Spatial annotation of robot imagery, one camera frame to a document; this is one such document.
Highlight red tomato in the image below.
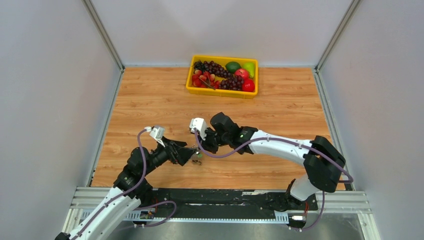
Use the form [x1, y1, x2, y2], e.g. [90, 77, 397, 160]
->
[241, 79, 256, 93]

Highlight red apple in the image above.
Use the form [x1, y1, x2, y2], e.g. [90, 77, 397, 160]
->
[234, 68, 250, 80]

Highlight green pear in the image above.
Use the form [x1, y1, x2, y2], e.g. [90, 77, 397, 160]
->
[242, 62, 256, 79]

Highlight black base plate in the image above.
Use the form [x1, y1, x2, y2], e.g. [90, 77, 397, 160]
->
[140, 188, 318, 220]

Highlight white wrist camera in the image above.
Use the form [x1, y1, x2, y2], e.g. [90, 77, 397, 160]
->
[144, 125, 165, 147]
[189, 117, 208, 140]

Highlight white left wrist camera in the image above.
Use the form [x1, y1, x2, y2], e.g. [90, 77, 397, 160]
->
[144, 125, 165, 147]

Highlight green avocado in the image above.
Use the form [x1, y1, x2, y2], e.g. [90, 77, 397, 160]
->
[225, 61, 242, 74]

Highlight yellow fruit tray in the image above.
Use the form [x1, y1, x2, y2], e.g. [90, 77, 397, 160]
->
[185, 55, 259, 99]

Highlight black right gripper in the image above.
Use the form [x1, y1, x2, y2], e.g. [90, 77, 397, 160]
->
[196, 126, 231, 155]

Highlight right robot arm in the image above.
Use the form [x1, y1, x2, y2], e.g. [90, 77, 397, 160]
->
[189, 112, 346, 209]

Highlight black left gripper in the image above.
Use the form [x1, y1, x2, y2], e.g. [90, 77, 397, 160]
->
[141, 135, 197, 176]

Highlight red strawberries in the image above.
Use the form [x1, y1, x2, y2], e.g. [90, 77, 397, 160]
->
[191, 69, 221, 90]

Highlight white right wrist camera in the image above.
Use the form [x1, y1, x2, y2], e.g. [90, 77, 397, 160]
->
[189, 117, 208, 140]

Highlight large silver keyring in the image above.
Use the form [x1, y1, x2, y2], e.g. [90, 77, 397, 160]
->
[190, 146, 203, 166]

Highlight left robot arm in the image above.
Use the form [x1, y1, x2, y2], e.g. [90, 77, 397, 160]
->
[56, 137, 198, 240]

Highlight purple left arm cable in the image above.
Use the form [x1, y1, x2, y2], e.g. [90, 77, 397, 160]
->
[69, 129, 178, 240]

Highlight dark grape bunch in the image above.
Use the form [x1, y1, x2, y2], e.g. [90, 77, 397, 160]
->
[192, 60, 244, 91]

